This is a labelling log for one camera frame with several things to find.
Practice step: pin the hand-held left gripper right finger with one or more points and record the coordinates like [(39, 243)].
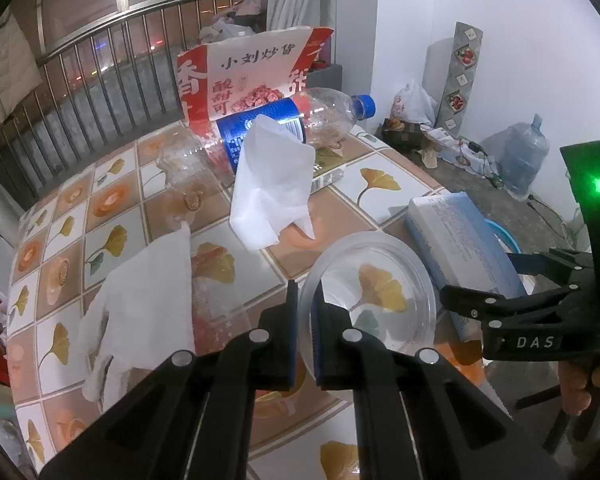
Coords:
[(320, 355)]

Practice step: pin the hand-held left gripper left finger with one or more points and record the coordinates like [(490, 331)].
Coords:
[(292, 360)]

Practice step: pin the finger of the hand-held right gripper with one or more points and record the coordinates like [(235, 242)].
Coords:
[(530, 262), (510, 310)]

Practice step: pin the blue mesh basket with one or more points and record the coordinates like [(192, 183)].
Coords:
[(505, 240)]

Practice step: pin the blue and white tissue pack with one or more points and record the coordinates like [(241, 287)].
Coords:
[(460, 245)]

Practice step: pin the clear round plastic container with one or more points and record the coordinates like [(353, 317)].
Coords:
[(380, 300)]

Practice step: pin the white tissue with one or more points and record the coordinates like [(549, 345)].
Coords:
[(145, 300), (270, 185)]

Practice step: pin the clear bottle with blue label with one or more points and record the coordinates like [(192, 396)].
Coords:
[(265, 122)]

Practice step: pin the person's right hand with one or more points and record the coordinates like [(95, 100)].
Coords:
[(572, 390)]

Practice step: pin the black stand legs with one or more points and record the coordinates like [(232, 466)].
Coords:
[(540, 397)]

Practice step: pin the large blue water jug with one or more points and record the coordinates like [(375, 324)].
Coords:
[(522, 155)]

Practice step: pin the ginkgo patterned tablecloth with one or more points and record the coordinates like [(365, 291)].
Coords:
[(370, 195)]

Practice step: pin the small white carton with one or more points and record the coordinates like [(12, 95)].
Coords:
[(327, 180)]

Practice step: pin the grey patterned panel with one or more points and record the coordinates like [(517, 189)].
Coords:
[(460, 80)]

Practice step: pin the white plastic bag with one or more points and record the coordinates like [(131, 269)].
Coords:
[(412, 102)]

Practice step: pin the dark grey cabinet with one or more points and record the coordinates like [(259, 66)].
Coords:
[(327, 77)]

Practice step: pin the red white snack bag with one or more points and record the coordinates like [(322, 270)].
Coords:
[(260, 65)]

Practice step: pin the pile of clothes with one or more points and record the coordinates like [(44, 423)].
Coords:
[(240, 7)]

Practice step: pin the metal railing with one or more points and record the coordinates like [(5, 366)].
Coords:
[(130, 7)]

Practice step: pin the beige padded coat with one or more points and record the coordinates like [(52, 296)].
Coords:
[(10, 70)]

